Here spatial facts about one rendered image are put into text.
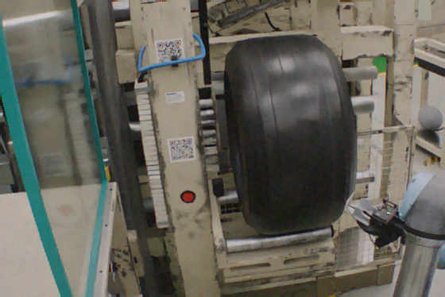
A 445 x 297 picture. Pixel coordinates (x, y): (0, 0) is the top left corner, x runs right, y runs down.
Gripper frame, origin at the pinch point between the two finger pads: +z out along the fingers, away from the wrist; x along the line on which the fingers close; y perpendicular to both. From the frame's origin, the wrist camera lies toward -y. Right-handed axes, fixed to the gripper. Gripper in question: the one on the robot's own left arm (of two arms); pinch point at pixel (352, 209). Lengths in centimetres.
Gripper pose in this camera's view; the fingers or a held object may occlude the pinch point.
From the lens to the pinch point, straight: 157.6
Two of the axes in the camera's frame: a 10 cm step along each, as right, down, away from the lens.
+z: -7.3, -3.7, 5.7
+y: -2.2, -6.7, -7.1
